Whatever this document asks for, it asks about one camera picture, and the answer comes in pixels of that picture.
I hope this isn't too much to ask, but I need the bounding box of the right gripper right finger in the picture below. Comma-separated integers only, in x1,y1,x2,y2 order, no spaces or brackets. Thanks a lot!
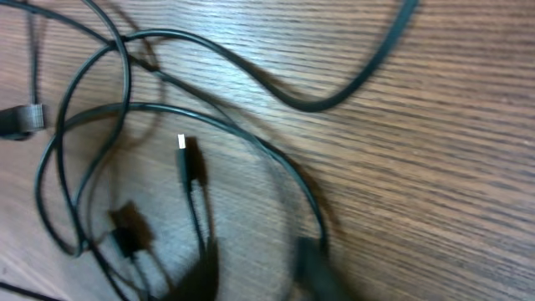
295,237,355,301

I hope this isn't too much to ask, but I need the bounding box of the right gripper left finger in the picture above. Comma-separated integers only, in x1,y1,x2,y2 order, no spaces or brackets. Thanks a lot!
162,239,219,301

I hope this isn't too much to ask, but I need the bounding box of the black cable bundle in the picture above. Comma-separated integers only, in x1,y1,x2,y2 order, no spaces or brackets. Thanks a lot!
0,0,419,301

